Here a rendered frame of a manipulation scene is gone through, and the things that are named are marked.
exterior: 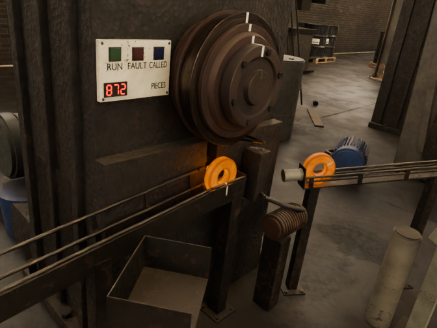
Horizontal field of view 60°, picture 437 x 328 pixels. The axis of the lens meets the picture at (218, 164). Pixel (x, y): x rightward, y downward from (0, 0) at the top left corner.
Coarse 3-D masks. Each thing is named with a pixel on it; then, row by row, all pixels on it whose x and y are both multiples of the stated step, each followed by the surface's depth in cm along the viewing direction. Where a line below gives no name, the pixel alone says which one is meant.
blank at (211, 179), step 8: (216, 160) 149; (224, 160) 149; (232, 160) 152; (208, 168) 148; (216, 168) 147; (224, 168) 150; (232, 168) 154; (208, 176) 147; (216, 176) 149; (224, 176) 156; (232, 176) 156; (208, 184) 148; (216, 184) 150
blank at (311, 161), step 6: (312, 156) 175; (318, 156) 174; (324, 156) 174; (306, 162) 175; (312, 162) 175; (318, 162) 175; (324, 162) 176; (330, 162) 176; (306, 168) 175; (312, 168) 176; (324, 168) 179; (330, 168) 178; (306, 174) 177; (312, 174) 177; (318, 174) 180; (324, 174) 178
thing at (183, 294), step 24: (144, 240) 113; (168, 240) 112; (144, 264) 117; (168, 264) 115; (192, 264) 114; (120, 288) 97; (144, 288) 109; (168, 288) 110; (192, 288) 111; (120, 312) 90; (144, 312) 89; (168, 312) 88; (192, 312) 103
